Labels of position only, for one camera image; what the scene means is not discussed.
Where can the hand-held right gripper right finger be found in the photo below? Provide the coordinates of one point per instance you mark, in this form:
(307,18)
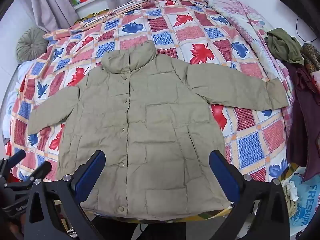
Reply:
(221,170)

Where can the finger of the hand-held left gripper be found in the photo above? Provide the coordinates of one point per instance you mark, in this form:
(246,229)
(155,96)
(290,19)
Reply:
(37,170)
(16,158)

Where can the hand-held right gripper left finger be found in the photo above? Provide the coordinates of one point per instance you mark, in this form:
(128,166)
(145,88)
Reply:
(93,170)

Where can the beige puffer jacket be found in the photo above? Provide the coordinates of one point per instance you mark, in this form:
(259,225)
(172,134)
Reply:
(155,120)

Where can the light blue floral sheet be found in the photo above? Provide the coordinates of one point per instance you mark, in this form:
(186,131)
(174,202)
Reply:
(15,85)

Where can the blue printed bag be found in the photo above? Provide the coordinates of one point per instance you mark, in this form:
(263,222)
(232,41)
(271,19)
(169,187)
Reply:
(306,200)

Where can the maroon garment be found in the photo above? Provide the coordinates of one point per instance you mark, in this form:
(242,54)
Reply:
(303,120)

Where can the round green pleated cushion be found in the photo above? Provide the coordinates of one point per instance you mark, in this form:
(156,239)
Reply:
(31,45)

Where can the olive green cloth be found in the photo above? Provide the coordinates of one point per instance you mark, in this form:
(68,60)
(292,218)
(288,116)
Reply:
(285,46)

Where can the brown patterned cloth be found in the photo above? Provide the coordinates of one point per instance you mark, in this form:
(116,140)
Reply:
(311,57)

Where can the leaf print checked quilt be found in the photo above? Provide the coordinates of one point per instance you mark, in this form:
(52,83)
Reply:
(190,27)

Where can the pink floral blanket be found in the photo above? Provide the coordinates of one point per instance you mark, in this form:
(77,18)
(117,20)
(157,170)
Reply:
(247,20)

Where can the white windowsill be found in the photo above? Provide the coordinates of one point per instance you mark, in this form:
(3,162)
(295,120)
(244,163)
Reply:
(87,6)

